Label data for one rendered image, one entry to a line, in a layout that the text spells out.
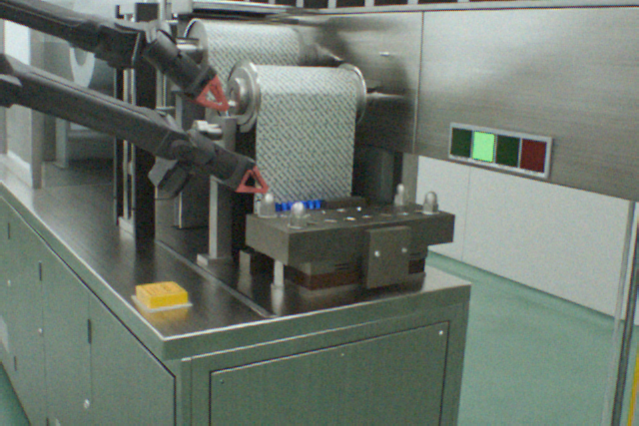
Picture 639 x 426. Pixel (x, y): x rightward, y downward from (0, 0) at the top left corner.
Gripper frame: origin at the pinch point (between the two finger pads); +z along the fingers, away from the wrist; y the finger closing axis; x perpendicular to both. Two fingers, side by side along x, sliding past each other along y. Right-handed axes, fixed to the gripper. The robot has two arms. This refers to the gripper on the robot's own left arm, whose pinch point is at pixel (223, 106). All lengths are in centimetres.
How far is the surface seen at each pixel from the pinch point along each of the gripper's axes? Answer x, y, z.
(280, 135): 1.5, 6.9, 10.7
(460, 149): 16.7, 31.1, 32.2
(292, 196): -6.4, 6.6, 21.1
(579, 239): 106, -104, 262
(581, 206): 121, -105, 250
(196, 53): 11.0, -21.0, -3.9
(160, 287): -36.4, 14.8, 3.7
